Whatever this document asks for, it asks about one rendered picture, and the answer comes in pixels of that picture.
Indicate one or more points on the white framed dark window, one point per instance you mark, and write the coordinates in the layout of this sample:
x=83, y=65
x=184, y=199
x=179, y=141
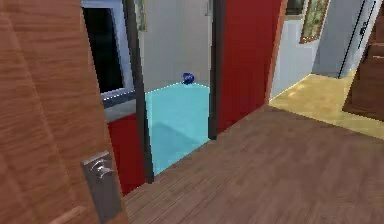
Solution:
x=103, y=50

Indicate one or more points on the thin framed wall picture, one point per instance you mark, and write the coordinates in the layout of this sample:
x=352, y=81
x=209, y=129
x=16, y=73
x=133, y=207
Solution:
x=141, y=15

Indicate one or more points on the grey room door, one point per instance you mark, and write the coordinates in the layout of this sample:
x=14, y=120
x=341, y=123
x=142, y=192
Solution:
x=336, y=36

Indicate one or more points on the brown wooden cupboard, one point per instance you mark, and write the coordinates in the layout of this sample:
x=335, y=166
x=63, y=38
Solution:
x=368, y=73

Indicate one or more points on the brown wooden room door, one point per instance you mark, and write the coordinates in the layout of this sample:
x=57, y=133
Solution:
x=43, y=110

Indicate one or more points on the brown framed wall picture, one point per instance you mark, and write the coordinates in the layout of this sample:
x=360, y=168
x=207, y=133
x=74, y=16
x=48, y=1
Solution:
x=313, y=20

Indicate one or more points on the small blue ball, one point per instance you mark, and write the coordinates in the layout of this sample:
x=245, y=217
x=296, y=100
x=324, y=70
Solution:
x=188, y=78

